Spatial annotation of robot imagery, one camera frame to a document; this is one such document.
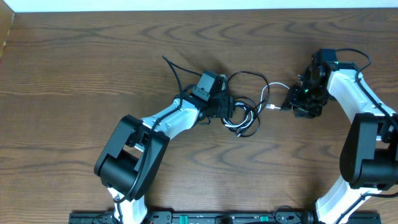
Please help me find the white usb cable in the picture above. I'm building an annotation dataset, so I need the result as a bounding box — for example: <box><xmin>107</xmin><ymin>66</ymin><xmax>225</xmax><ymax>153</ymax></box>
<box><xmin>223</xmin><ymin>82</ymin><xmax>292</xmax><ymax>130</ymax></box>

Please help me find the black usb cable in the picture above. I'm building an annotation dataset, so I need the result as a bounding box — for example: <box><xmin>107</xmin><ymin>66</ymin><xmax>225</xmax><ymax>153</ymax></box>
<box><xmin>221</xmin><ymin>71</ymin><xmax>271</xmax><ymax>138</ymax></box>

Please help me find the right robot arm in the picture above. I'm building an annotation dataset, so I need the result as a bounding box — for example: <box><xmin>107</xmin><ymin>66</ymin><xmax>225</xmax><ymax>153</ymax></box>
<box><xmin>280</xmin><ymin>49</ymin><xmax>397</xmax><ymax>223</ymax></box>

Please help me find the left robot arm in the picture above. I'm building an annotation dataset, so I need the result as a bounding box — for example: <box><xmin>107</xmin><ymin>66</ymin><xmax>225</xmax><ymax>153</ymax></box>
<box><xmin>94</xmin><ymin>71</ymin><xmax>233</xmax><ymax>223</ymax></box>

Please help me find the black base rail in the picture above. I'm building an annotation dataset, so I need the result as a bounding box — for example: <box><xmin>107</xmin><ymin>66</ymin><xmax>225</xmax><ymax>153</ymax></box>
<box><xmin>68</xmin><ymin>210</ymin><xmax>382</xmax><ymax>224</ymax></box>

